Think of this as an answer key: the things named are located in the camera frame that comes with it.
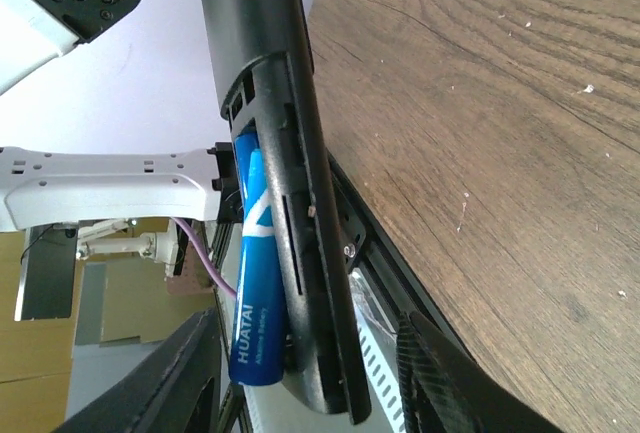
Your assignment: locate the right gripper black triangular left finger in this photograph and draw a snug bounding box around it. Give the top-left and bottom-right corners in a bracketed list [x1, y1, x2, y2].
[56, 308, 221, 433]

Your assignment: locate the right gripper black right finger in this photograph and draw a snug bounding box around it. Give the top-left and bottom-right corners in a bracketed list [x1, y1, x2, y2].
[397, 311, 560, 433]

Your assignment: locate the blue battery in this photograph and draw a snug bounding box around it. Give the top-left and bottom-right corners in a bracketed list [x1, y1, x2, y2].
[229, 133, 286, 387]

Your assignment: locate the black remote control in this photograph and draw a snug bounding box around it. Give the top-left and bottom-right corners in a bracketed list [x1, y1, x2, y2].
[201, 0, 372, 425]

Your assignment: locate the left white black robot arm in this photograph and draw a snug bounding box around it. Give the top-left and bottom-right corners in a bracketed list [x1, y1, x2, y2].
[1, 0, 229, 232]

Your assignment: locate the light blue slotted cable duct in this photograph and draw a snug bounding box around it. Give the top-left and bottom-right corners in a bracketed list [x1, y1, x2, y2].
[357, 315, 406, 432]

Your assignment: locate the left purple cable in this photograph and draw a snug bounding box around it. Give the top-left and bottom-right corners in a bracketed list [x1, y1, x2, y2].
[172, 216, 239, 299]

